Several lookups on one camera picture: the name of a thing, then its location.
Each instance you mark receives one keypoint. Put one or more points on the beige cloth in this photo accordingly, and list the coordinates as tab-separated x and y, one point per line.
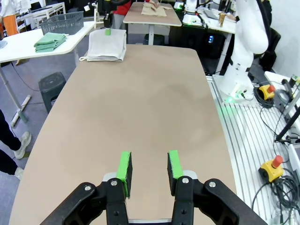
153	10

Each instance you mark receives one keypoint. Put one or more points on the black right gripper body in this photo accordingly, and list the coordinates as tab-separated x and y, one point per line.
107	21

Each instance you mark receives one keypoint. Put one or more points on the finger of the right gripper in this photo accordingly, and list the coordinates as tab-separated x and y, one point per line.
107	32

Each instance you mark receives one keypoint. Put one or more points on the white background desk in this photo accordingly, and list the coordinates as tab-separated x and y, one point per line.
220	26

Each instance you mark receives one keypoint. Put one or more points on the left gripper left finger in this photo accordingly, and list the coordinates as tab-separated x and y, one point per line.
125	173

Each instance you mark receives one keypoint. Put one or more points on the aluminium slotted base plate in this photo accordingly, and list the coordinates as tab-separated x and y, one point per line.
246	131

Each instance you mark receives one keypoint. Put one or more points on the black computer box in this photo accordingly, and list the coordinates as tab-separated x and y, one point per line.
214	44

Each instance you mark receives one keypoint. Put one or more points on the yellow emergency stop button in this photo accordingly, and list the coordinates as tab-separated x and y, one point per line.
272	167
267	91

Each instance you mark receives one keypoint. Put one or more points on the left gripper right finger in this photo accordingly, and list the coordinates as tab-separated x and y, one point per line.
174	173

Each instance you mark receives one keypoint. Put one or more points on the person in beige shirt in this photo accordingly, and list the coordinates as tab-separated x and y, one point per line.
9	140

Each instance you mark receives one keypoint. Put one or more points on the beige towel with loop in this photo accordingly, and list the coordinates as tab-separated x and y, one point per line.
105	47

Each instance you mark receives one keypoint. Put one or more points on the wooden block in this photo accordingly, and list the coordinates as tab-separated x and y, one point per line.
222	18

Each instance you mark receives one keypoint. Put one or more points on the white desk with frame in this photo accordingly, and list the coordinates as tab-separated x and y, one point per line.
47	9

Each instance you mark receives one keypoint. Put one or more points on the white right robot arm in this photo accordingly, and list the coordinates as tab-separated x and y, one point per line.
248	35

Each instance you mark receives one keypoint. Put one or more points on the green towel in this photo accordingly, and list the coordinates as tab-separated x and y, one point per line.
50	38
47	49

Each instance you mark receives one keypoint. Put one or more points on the grey laptop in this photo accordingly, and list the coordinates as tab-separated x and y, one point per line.
212	14

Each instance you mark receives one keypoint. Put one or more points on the black plastic stool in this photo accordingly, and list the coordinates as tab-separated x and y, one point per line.
52	82

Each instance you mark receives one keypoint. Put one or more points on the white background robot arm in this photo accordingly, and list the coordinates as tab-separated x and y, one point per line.
191	9

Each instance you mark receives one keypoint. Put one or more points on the person in red shirt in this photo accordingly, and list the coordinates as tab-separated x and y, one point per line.
123	10

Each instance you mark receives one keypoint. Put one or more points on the black stand pole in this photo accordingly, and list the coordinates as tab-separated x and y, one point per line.
288	122

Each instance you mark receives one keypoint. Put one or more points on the person in orange trousers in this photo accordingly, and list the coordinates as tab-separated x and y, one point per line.
10	21

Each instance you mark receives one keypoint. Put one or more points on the dark grey plastic basket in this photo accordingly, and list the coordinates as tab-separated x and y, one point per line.
62	22

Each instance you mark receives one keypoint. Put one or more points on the brown background table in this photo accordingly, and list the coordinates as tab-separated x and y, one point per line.
152	22

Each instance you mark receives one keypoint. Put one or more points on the white camera stand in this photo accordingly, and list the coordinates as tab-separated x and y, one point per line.
95	14

